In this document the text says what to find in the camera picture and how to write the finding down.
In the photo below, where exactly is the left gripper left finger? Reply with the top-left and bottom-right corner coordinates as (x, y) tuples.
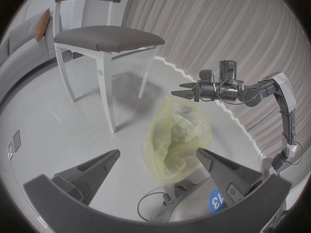
(52, 149), (121, 206)

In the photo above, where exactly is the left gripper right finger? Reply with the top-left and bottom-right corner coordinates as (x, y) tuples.
(196, 148), (264, 207)

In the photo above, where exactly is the yellow plastic bag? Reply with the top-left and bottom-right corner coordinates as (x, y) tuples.
(143, 94), (212, 185)

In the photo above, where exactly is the beige curtain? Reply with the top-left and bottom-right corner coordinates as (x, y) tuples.
(121, 0), (310, 177)

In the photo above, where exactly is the white chair with grey seat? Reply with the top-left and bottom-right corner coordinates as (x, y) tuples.
(53, 0), (166, 133)

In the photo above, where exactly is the light grey sofa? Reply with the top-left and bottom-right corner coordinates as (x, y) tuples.
(0, 8), (83, 106)

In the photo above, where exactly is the orange cushion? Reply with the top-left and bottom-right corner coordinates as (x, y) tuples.
(35, 9), (51, 42)

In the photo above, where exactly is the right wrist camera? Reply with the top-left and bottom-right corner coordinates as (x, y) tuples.
(199, 69), (216, 85)

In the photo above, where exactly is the black cable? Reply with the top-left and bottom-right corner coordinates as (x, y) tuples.
(137, 188), (175, 222)

